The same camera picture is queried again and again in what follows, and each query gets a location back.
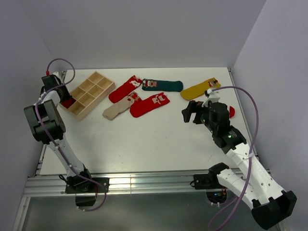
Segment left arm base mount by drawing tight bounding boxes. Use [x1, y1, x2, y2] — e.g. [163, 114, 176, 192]
[65, 177, 110, 207]

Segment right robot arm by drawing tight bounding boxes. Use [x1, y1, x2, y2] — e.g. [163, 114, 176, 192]
[181, 101, 297, 230]

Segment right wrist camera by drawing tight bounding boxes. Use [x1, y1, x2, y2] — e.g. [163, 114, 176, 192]
[202, 88, 220, 107]

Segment red sock centre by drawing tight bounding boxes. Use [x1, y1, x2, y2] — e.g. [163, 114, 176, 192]
[129, 92, 170, 118]

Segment aluminium front rail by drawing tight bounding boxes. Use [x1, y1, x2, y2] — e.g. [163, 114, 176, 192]
[22, 170, 208, 197]

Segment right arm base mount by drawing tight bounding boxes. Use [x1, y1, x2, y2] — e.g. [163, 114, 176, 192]
[190, 173, 228, 206]

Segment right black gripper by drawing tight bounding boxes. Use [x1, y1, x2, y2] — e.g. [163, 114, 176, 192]
[181, 100, 217, 133]

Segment dark green sock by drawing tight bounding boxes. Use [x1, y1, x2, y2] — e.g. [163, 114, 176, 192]
[141, 79, 183, 92]

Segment yellow sock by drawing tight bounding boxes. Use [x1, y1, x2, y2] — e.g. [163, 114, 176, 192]
[180, 77, 221, 101]

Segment red white striped sock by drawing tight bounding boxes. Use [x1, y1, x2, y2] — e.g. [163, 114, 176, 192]
[228, 106, 235, 118]

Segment wooden compartment tray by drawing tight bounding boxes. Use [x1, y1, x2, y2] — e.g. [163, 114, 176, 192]
[59, 71, 116, 121]

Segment red sock upper left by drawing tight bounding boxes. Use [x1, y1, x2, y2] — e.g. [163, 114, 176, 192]
[108, 76, 142, 103]

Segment beige sock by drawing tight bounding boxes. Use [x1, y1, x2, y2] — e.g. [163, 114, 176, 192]
[103, 91, 141, 120]

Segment red sock with santa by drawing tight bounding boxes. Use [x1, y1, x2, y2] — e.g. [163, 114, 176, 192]
[61, 98, 75, 109]

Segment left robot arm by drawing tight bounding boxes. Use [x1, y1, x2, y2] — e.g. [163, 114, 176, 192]
[24, 74, 94, 193]

